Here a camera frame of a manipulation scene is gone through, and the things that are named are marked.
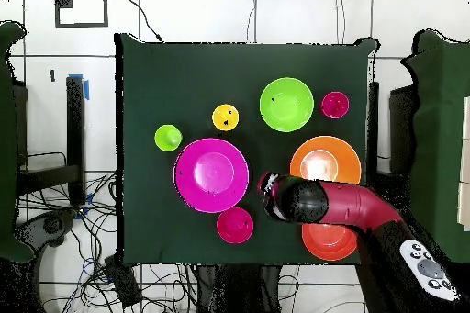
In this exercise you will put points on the green cloth side table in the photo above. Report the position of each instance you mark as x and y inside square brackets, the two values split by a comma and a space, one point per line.
[7, 144]
[440, 144]

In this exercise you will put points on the large pink bowl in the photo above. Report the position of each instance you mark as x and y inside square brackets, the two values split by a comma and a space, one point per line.
[191, 192]

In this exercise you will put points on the black metal frame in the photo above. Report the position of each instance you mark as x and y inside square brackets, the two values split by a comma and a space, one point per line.
[75, 125]
[402, 125]

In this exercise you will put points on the black chair base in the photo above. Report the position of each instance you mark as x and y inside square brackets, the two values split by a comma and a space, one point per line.
[51, 225]

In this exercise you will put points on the lime green bowl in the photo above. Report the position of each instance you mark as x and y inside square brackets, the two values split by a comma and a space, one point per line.
[286, 107]

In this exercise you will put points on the lime green cup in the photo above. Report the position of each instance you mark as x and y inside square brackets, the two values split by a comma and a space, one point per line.
[167, 138]

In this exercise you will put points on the small red-pink bowl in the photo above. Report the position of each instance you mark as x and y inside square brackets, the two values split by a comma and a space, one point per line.
[231, 225]

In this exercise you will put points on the large orange bowl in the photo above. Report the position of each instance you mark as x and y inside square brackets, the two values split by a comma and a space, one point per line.
[347, 155]

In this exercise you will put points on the dark green tablecloth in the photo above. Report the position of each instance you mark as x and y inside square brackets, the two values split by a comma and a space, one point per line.
[183, 78]

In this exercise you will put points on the red-pink cup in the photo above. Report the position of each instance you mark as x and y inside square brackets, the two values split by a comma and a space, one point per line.
[335, 105]

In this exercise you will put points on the blue tape strip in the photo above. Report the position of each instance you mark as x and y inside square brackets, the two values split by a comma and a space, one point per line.
[86, 91]

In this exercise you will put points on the black floor box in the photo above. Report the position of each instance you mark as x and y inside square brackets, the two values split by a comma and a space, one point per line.
[123, 283]

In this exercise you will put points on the red-orange bowl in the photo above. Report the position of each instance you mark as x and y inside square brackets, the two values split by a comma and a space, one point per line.
[326, 243]

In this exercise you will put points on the yellow cup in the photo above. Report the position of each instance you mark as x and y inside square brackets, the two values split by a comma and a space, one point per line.
[219, 117]

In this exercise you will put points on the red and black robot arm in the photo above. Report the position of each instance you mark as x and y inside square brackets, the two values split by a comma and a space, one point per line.
[349, 203]

